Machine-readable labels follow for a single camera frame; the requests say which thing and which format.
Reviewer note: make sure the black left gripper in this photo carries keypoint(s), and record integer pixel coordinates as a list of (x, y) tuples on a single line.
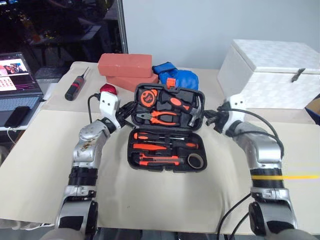
[(126, 115)]

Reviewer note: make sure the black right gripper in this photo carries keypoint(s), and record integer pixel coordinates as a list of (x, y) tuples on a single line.
[(216, 120)]

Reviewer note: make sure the black smartphone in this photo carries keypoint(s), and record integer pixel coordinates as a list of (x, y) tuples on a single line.
[(17, 116)]

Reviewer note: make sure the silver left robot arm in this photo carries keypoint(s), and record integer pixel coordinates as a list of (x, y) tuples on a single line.
[(87, 150)]

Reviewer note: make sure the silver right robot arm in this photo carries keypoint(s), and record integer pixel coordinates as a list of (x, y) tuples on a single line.
[(265, 155)]

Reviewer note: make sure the black tool case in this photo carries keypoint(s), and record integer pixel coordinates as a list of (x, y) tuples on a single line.
[(165, 100)]

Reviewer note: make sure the orange black tape measure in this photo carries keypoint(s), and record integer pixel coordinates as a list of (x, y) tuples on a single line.
[(148, 98)]

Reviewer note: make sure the glossy red small object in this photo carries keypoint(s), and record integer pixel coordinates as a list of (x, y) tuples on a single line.
[(108, 88)]

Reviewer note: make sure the red brick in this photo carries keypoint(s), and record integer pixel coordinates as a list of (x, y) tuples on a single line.
[(125, 65), (132, 83)]

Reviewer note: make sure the thin orange screwdriver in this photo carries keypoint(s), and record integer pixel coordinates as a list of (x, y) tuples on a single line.
[(147, 146)]

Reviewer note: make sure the black orange claw hammer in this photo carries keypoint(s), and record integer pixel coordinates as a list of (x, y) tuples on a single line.
[(178, 103)]

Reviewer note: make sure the dark tape roll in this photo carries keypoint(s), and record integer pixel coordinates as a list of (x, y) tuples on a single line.
[(190, 162)]

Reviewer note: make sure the narrow beige table cover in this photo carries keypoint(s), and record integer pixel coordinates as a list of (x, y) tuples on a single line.
[(75, 105)]

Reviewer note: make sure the orange black utility knife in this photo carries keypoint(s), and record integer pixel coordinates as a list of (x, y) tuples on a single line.
[(155, 160)]

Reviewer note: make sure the black red electric screwdriver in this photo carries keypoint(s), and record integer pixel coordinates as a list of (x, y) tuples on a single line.
[(73, 87)]

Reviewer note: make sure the white woven storage box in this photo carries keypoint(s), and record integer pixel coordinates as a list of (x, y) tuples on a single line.
[(272, 85)]

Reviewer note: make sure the large beige table cover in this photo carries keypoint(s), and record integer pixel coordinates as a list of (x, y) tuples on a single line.
[(160, 195)]

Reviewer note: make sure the silver metal pole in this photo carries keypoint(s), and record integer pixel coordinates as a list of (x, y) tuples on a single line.
[(123, 25)]

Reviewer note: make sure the cardboard box in blue bin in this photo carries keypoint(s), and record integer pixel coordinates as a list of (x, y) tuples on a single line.
[(315, 110)]

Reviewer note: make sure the open laptop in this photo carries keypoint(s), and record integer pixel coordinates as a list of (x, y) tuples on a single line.
[(17, 85)]

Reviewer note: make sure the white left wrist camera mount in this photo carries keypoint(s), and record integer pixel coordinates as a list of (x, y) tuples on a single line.
[(108, 105)]

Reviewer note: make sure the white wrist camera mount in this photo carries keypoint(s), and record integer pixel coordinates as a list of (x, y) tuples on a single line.
[(108, 105), (235, 107)]

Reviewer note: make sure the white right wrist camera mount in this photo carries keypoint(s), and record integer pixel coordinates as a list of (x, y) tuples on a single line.
[(235, 107)]

